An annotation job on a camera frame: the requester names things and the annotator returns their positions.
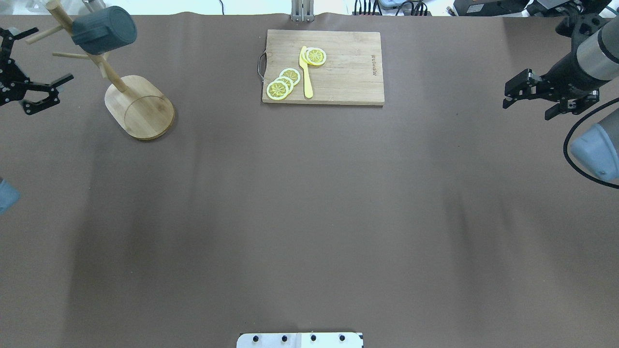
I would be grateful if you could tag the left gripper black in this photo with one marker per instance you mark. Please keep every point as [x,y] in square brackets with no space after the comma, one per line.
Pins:
[13,79]

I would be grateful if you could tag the wooden cup storage rack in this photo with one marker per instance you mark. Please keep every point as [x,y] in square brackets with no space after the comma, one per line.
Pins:
[139,107]

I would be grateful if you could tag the lemon slice front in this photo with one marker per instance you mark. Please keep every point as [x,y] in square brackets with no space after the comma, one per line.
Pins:
[277,90]

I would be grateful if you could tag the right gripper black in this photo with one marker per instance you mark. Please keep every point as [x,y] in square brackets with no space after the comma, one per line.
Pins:
[565,74]

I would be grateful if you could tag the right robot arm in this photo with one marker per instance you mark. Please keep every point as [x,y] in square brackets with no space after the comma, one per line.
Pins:
[595,51]

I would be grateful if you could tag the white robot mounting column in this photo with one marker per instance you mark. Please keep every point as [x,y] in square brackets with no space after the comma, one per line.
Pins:
[301,340]

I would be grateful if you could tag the yellow plastic knife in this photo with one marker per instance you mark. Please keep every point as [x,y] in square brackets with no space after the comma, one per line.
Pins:
[307,86]

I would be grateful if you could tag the wooden cutting board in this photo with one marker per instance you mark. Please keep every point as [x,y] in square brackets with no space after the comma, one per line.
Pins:
[351,75]

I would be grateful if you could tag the blue mug yellow inside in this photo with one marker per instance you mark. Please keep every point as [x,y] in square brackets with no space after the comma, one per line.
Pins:
[104,30]

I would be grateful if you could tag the aluminium frame post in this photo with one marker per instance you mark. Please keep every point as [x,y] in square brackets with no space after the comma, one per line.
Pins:
[302,11]

